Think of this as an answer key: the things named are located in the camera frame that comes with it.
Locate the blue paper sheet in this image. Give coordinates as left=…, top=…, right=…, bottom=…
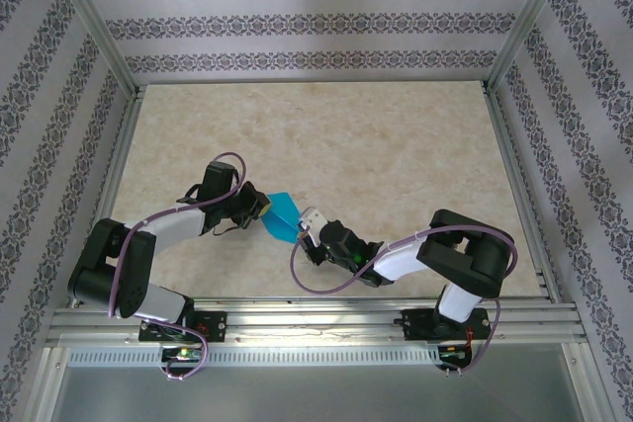
left=260, top=190, right=304, bottom=243

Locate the grey metal panel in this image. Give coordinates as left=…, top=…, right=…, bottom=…
left=48, top=365, right=588, bottom=422

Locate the small circuit board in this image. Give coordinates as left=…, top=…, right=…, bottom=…
left=438, top=344, right=472, bottom=363
left=161, top=346, right=205, bottom=363

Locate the long aluminium mounting rail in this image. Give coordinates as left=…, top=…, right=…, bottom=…
left=48, top=298, right=588, bottom=347

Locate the slotted grey cable duct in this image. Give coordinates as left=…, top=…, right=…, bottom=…
left=66, top=345, right=442, bottom=369

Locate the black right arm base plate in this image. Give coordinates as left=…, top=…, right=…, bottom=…
left=403, top=306, right=491, bottom=343

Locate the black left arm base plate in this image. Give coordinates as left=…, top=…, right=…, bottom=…
left=139, top=310, right=228, bottom=344

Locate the aluminium side rail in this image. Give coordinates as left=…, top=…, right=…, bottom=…
left=480, top=80, right=563, bottom=303
left=71, top=84, right=148, bottom=308

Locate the aluminium frame post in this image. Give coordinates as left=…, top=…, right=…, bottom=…
left=42, top=0, right=140, bottom=97
left=483, top=0, right=584, bottom=93

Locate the aluminium lower frame bar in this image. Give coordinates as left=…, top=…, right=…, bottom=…
left=561, top=342, right=607, bottom=422
left=27, top=346, right=70, bottom=422

